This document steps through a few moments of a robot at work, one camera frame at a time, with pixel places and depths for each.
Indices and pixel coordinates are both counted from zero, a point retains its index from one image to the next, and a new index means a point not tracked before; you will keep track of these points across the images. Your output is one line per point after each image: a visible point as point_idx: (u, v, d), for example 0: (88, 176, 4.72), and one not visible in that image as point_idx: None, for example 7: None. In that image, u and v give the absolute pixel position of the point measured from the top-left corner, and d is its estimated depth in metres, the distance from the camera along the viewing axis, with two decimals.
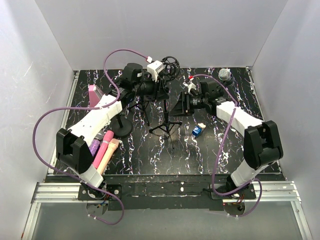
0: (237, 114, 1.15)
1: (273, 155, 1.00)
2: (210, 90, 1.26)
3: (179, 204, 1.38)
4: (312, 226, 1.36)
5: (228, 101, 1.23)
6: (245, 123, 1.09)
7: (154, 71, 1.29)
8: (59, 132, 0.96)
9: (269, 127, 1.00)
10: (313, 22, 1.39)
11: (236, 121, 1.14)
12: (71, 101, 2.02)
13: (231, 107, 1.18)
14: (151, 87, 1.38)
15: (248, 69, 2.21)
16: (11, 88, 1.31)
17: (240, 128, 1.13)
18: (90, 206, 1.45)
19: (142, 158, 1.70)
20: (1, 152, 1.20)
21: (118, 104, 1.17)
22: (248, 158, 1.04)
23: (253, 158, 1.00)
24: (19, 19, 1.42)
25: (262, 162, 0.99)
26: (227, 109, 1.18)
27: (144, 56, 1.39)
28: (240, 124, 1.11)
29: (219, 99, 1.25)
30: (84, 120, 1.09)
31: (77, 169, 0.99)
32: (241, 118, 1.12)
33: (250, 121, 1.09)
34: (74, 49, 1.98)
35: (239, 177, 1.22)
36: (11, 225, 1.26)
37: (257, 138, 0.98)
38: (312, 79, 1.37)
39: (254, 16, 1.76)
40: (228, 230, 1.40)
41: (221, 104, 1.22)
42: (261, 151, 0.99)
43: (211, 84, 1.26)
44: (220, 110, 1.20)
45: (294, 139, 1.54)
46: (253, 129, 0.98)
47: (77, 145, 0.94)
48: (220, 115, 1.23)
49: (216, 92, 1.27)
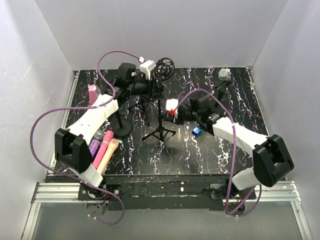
0: (238, 132, 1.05)
1: (285, 170, 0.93)
2: (202, 107, 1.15)
3: (179, 204, 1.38)
4: (312, 226, 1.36)
5: (222, 117, 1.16)
6: (250, 142, 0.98)
7: (147, 70, 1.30)
8: (57, 132, 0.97)
9: (275, 142, 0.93)
10: (313, 22, 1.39)
11: (238, 140, 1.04)
12: (71, 101, 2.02)
13: (229, 124, 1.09)
14: (145, 86, 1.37)
15: (248, 69, 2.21)
16: (11, 88, 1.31)
17: (245, 146, 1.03)
18: (90, 206, 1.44)
19: (142, 158, 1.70)
20: (1, 152, 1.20)
21: (114, 103, 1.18)
22: (261, 177, 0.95)
23: (266, 177, 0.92)
24: (19, 19, 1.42)
25: (277, 179, 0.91)
26: (226, 128, 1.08)
27: (137, 56, 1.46)
28: (244, 143, 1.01)
29: (213, 116, 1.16)
30: (82, 119, 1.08)
31: (77, 168, 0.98)
32: (244, 136, 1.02)
33: (255, 138, 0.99)
34: (75, 49, 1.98)
35: (243, 184, 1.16)
36: (11, 225, 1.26)
37: (268, 155, 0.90)
38: (312, 79, 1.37)
39: (254, 16, 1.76)
40: (229, 230, 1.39)
41: (217, 122, 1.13)
42: (274, 168, 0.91)
43: (203, 101, 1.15)
44: (218, 129, 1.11)
45: (294, 140, 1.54)
46: (262, 147, 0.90)
47: (77, 143, 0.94)
48: (218, 133, 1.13)
49: (208, 107, 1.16)
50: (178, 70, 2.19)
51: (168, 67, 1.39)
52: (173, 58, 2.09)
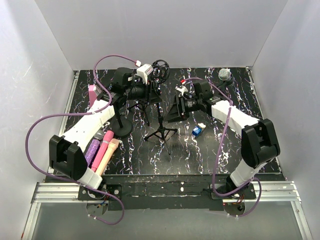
0: (233, 113, 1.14)
1: (270, 153, 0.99)
2: (202, 90, 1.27)
3: (179, 204, 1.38)
4: (312, 226, 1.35)
5: (223, 100, 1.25)
6: (241, 122, 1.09)
7: (143, 74, 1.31)
8: (52, 139, 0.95)
9: (265, 125, 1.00)
10: (312, 22, 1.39)
11: (232, 121, 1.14)
12: (71, 101, 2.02)
13: (226, 106, 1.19)
14: (142, 91, 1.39)
15: (248, 69, 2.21)
16: (11, 88, 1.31)
17: (237, 127, 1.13)
18: (90, 206, 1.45)
19: (142, 158, 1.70)
20: (1, 152, 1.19)
21: (110, 109, 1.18)
22: (246, 157, 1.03)
23: (251, 157, 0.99)
24: (19, 19, 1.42)
25: (260, 160, 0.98)
26: (222, 109, 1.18)
27: (133, 60, 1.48)
28: (236, 123, 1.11)
29: (214, 99, 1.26)
30: (77, 126, 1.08)
31: (73, 175, 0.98)
32: (237, 117, 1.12)
33: (247, 121, 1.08)
34: (74, 49, 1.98)
35: (239, 176, 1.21)
36: (11, 225, 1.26)
37: (255, 136, 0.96)
38: (312, 79, 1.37)
39: (255, 16, 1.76)
40: (229, 230, 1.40)
41: (216, 103, 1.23)
42: (259, 149, 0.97)
43: (204, 84, 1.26)
44: (216, 110, 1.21)
45: (294, 140, 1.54)
46: (251, 128, 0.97)
47: (71, 151, 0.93)
48: (215, 114, 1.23)
49: (208, 91, 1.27)
50: (178, 70, 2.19)
51: (163, 69, 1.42)
52: (173, 58, 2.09)
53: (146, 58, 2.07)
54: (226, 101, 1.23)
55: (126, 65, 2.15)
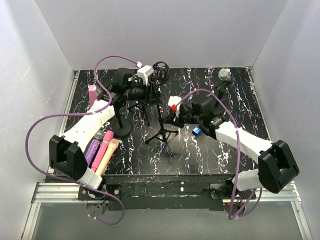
0: (243, 137, 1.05)
1: (290, 175, 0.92)
2: (204, 111, 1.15)
3: (179, 204, 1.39)
4: (312, 226, 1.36)
5: (224, 122, 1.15)
6: (254, 148, 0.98)
7: (144, 75, 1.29)
8: (52, 139, 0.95)
9: (280, 148, 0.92)
10: (312, 22, 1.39)
11: (242, 146, 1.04)
12: (71, 101, 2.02)
13: (232, 129, 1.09)
14: (142, 92, 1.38)
15: (248, 69, 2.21)
16: (11, 88, 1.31)
17: (250, 152, 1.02)
18: (90, 206, 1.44)
19: (142, 158, 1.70)
20: (1, 152, 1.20)
21: (110, 109, 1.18)
22: (266, 184, 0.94)
23: (272, 184, 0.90)
24: (20, 20, 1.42)
25: (282, 185, 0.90)
26: (229, 133, 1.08)
27: (133, 62, 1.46)
28: (248, 148, 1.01)
29: (215, 120, 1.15)
30: (77, 126, 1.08)
31: (73, 175, 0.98)
32: (248, 141, 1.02)
33: (260, 145, 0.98)
34: (74, 48, 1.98)
35: (244, 186, 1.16)
36: (11, 225, 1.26)
37: (274, 162, 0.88)
38: (312, 79, 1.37)
39: (255, 16, 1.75)
40: (229, 230, 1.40)
41: (220, 126, 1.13)
42: (280, 175, 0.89)
43: (205, 105, 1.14)
44: (222, 134, 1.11)
45: (294, 140, 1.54)
46: (268, 155, 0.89)
47: (71, 151, 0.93)
48: (221, 138, 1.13)
49: (209, 111, 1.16)
50: (178, 70, 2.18)
51: (163, 70, 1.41)
52: (173, 58, 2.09)
53: (146, 58, 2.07)
54: (229, 123, 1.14)
55: (126, 65, 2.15)
